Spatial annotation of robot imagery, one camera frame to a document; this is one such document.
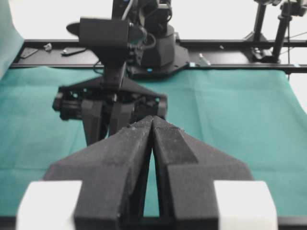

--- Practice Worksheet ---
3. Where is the black camera stand pole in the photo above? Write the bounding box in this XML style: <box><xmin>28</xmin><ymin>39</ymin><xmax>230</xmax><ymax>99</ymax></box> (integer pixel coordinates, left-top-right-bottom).
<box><xmin>243</xmin><ymin>0</ymin><xmax>270</xmax><ymax>42</ymax></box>

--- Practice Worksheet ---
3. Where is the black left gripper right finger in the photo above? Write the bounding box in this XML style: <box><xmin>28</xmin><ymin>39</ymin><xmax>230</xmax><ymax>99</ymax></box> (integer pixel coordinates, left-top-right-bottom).
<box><xmin>152</xmin><ymin>116</ymin><xmax>254</xmax><ymax>230</ymax></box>

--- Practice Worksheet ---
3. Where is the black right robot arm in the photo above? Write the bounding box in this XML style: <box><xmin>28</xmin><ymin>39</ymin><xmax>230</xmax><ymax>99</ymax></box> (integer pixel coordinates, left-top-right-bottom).
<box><xmin>53</xmin><ymin>0</ymin><xmax>189</xmax><ymax>145</ymax></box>

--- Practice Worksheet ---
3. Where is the green table mat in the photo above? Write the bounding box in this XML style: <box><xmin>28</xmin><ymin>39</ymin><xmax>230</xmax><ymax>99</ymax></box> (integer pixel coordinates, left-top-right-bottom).
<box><xmin>0</xmin><ymin>67</ymin><xmax>307</xmax><ymax>216</ymax></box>

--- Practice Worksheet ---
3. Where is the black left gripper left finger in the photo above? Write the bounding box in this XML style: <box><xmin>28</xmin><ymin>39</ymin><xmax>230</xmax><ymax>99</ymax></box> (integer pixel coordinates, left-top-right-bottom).
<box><xmin>43</xmin><ymin>116</ymin><xmax>153</xmax><ymax>230</ymax></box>

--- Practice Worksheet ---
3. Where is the black aluminium rail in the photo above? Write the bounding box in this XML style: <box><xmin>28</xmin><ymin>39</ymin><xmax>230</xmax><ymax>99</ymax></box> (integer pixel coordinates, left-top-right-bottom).
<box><xmin>10</xmin><ymin>40</ymin><xmax>307</xmax><ymax>77</ymax></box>

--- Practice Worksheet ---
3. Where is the small metal bracket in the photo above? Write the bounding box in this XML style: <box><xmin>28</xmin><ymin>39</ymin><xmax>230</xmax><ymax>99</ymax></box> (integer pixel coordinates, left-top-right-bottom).
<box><xmin>199</xmin><ymin>53</ymin><xmax>211</xmax><ymax>67</ymax></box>

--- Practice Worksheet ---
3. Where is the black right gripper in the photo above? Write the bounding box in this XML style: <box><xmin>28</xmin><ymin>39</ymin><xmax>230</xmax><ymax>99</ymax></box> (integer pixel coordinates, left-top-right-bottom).
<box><xmin>52</xmin><ymin>62</ymin><xmax>167</xmax><ymax>146</ymax></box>

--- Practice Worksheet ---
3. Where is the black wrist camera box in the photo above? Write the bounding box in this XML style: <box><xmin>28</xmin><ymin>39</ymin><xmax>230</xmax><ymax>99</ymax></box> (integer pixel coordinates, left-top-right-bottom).
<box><xmin>79</xmin><ymin>18</ymin><xmax>129</xmax><ymax>47</ymax></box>

